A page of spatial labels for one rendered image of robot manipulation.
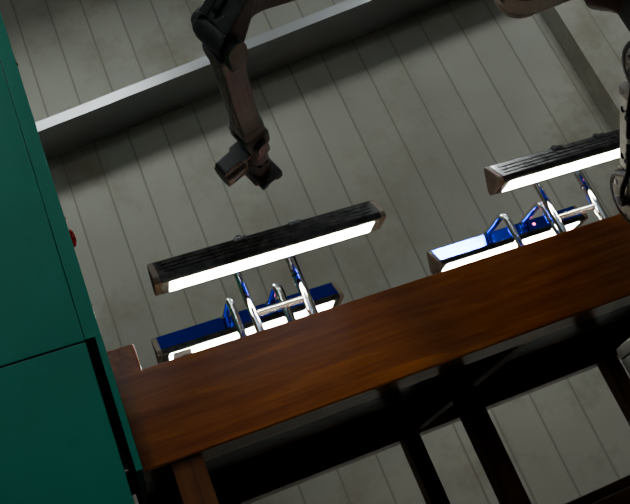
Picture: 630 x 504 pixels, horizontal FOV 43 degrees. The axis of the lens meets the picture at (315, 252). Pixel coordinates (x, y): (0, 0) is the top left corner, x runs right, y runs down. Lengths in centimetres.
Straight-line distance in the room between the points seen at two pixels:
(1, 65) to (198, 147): 280
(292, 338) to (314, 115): 306
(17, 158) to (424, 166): 298
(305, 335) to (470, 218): 277
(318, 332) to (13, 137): 74
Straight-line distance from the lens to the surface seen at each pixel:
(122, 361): 170
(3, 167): 173
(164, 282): 194
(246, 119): 169
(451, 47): 478
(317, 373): 158
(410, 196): 432
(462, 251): 277
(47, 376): 154
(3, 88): 183
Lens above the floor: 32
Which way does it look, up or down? 20 degrees up
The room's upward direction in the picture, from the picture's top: 23 degrees counter-clockwise
